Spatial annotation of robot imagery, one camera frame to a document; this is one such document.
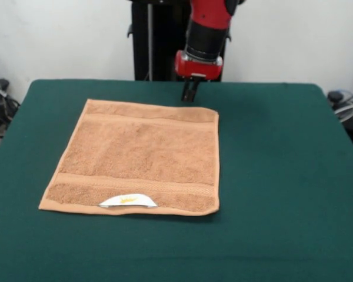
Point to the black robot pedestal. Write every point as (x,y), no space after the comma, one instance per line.
(159,44)

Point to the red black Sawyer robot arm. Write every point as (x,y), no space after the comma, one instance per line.
(209,26)

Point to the tan terry towel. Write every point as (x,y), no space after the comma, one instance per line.
(141,158)

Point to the dark green table cloth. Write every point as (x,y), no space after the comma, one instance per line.
(282,191)

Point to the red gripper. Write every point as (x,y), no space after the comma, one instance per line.
(198,69)

